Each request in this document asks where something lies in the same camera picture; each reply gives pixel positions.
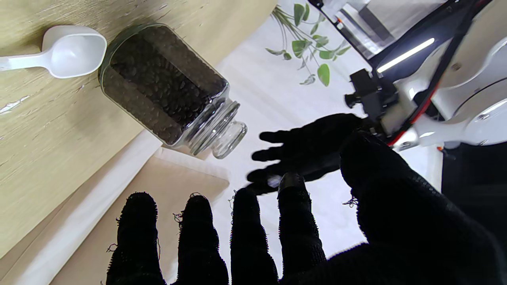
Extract bright ceiling light strip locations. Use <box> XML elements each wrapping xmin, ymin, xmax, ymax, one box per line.
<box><xmin>376</xmin><ymin>38</ymin><xmax>435</xmax><ymax>74</ymax></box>

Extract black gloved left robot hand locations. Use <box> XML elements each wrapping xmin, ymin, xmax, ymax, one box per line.
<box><xmin>246</xmin><ymin>113</ymin><xmax>375</xmax><ymax>195</ymax></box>

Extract glass jar of coffee beans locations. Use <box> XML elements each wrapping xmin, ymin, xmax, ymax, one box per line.
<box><xmin>98</xmin><ymin>23</ymin><xmax>231</xmax><ymax>156</ymax></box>

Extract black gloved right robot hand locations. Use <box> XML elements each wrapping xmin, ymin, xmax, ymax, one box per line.
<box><xmin>105</xmin><ymin>131</ymin><xmax>507</xmax><ymax>285</ymax></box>

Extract white plastic spoon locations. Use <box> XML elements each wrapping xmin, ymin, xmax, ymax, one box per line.
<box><xmin>0</xmin><ymin>25</ymin><xmax>107</xmax><ymax>79</ymax></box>

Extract clear glass jar lid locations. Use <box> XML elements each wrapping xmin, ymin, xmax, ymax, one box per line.
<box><xmin>190</xmin><ymin>100</ymin><xmax>248</xmax><ymax>160</ymax></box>

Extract red left arm cable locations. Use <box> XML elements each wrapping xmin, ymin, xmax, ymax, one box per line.
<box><xmin>386</xmin><ymin>83</ymin><xmax>438</xmax><ymax>146</ymax></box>

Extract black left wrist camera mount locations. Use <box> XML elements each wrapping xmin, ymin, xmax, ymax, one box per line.
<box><xmin>344</xmin><ymin>68</ymin><xmax>400</xmax><ymax>122</ymax></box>

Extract small green houseplant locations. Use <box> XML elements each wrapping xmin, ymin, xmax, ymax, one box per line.
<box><xmin>265</xmin><ymin>3</ymin><xmax>352</xmax><ymax>87</ymax></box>

